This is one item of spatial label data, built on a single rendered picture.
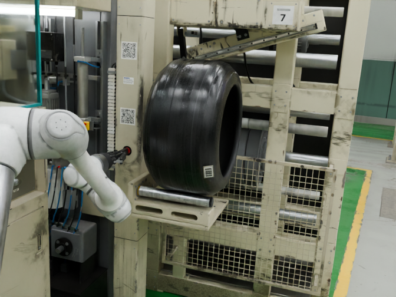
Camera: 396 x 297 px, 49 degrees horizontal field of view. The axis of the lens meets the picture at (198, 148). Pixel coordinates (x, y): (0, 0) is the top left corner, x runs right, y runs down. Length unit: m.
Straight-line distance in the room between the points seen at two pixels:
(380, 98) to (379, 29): 1.50
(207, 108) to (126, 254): 0.90
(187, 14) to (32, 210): 1.12
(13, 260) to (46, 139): 0.90
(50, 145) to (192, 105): 0.72
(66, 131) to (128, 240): 1.17
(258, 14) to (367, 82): 8.64
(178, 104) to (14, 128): 0.75
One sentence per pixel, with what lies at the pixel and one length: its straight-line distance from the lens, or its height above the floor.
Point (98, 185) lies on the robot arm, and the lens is 1.49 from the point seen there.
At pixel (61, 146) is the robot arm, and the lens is 1.12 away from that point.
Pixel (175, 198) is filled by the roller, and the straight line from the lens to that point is 1.92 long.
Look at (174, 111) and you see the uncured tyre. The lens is 1.70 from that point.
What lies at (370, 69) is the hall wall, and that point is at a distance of 10.60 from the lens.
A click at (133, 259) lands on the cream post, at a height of 0.52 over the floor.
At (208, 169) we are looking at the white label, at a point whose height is 1.08.
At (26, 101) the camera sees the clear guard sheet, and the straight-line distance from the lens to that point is 1.87.
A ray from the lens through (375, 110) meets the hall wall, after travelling 10.66.
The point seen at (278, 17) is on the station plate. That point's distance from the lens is 2.06.
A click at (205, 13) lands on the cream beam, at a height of 1.69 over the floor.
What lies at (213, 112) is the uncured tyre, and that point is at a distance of 1.69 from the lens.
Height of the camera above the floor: 1.56
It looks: 14 degrees down
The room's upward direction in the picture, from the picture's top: 3 degrees clockwise
